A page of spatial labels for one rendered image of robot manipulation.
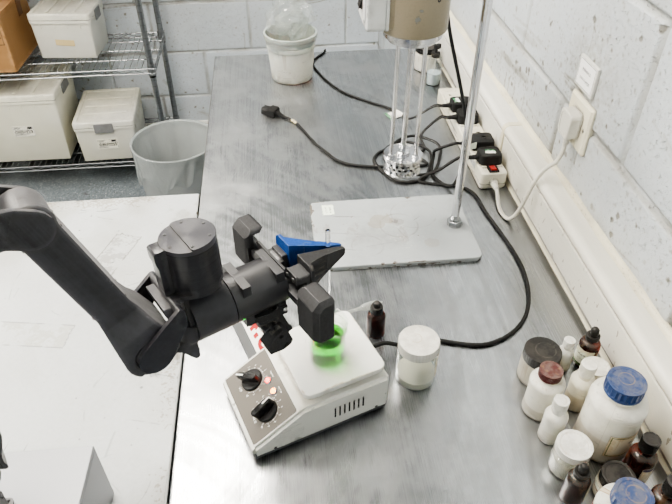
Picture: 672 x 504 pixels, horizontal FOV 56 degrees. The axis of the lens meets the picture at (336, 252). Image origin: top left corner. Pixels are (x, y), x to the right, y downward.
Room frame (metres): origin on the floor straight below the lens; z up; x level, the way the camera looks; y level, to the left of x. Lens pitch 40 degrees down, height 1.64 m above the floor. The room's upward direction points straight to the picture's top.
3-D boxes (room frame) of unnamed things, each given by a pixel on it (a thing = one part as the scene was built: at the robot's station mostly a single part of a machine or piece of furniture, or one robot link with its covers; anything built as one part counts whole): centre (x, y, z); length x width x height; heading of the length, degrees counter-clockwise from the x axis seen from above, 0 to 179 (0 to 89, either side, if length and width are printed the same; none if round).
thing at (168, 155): (2.11, 0.62, 0.22); 0.33 x 0.33 x 0.41
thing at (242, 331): (0.67, 0.12, 0.92); 0.09 x 0.06 x 0.04; 25
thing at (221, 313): (0.47, 0.15, 1.16); 0.07 x 0.06 x 0.09; 125
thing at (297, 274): (0.54, 0.06, 1.16); 0.09 x 0.02 x 0.04; 35
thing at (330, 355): (0.55, 0.01, 1.02); 0.06 x 0.05 x 0.08; 46
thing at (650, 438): (0.43, -0.38, 0.94); 0.03 x 0.03 x 0.08
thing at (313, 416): (0.56, 0.03, 0.94); 0.22 x 0.13 x 0.08; 116
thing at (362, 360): (0.57, 0.01, 0.98); 0.12 x 0.12 x 0.01; 26
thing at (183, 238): (0.47, 0.17, 1.20); 0.11 x 0.08 x 0.12; 125
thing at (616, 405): (0.48, -0.36, 0.96); 0.07 x 0.07 x 0.13
